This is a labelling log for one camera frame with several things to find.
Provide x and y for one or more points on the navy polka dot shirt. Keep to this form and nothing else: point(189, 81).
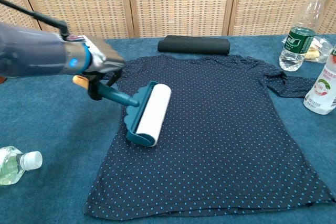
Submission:
point(210, 142)

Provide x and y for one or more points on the black folded cloth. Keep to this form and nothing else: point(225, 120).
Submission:
point(194, 45)

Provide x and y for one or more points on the white drink bottle yellow cap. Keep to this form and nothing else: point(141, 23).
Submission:
point(321, 90)

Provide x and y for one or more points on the clear snack bag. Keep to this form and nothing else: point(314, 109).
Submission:
point(316, 51)

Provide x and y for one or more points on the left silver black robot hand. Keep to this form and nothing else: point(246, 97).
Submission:
point(105, 56)

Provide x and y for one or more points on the light green label water bottle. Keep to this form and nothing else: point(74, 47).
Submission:
point(10, 165)

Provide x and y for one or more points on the teal lint roller white roll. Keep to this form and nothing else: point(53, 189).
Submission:
point(152, 113)

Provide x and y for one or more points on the dark green label water bottle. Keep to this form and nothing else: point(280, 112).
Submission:
point(299, 41)

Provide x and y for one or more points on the blue table cloth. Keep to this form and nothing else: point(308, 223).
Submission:
point(52, 129)

